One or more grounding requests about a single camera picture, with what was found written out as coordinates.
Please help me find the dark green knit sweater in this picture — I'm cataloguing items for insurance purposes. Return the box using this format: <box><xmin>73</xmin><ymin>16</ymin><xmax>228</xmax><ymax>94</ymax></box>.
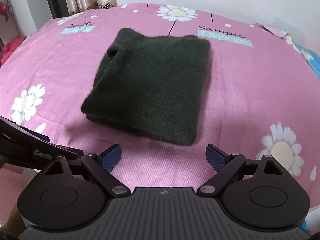
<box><xmin>81</xmin><ymin>28</ymin><xmax>210</xmax><ymax>146</ymax></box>

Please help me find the pink floral bed sheet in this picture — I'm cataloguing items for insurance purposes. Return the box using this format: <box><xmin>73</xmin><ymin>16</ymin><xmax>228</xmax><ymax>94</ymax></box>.
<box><xmin>1</xmin><ymin>3</ymin><xmax>319</xmax><ymax>209</ymax></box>

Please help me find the red cloth pile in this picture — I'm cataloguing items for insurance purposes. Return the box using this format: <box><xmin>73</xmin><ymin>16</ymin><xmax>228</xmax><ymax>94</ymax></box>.
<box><xmin>0</xmin><ymin>35</ymin><xmax>26</xmax><ymax>66</ymax></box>

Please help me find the colourful cartoon pillow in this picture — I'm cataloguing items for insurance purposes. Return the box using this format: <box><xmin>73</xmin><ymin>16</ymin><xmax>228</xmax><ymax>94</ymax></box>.
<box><xmin>257</xmin><ymin>24</ymin><xmax>320</xmax><ymax>79</ymax></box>

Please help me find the red hanging ornament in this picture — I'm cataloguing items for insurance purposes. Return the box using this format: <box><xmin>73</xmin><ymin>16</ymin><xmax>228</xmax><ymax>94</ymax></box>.
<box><xmin>0</xmin><ymin>0</ymin><xmax>11</xmax><ymax>22</ymax></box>

